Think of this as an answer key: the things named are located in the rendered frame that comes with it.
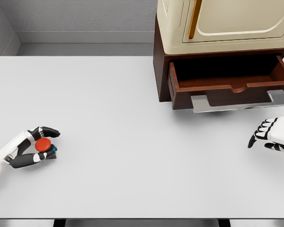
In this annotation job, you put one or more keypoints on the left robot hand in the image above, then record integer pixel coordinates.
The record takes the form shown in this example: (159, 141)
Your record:
(21, 144)

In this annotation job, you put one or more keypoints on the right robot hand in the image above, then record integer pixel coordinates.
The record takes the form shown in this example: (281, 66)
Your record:
(278, 134)

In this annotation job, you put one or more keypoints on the red button switch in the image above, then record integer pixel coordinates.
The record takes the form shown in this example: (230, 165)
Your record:
(43, 144)

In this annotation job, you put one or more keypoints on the brown wooden drawer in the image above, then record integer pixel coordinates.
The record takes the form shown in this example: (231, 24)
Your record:
(227, 82)

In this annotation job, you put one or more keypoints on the brown wooden cabinet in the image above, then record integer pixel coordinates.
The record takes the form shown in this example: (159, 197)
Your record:
(161, 71)

